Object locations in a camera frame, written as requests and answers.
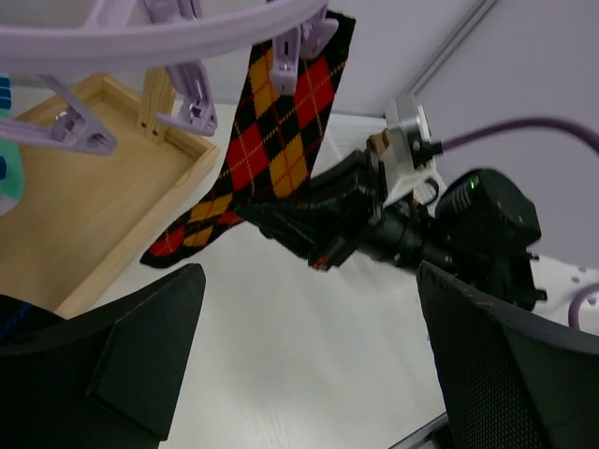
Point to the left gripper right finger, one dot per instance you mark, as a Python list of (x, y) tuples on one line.
[(509, 378)]

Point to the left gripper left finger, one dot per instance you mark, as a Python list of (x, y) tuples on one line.
[(108, 378)]

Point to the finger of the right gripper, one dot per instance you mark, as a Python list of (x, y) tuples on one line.
[(304, 227), (348, 179)]

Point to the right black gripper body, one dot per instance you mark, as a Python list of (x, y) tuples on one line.
[(398, 234)]

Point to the red orange argyle sock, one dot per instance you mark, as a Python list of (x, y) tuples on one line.
[(274, 142)]

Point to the purple round clip hanger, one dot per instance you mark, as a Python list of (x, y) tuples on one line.
[(127, 35)]

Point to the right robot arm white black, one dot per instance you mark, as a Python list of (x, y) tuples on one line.
[(480, 231)]

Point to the white plastic basket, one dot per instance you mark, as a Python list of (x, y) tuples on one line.
[(344, 134)]

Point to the black sport sock hanging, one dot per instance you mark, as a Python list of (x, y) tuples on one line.
[(19, 317)]

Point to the wooden hanging rack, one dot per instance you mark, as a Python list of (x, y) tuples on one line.
[(84, 218)]

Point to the mint green sock hanging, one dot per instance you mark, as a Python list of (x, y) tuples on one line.
[(12, 178)]

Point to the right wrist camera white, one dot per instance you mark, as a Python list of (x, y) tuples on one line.
[(398, 145)]

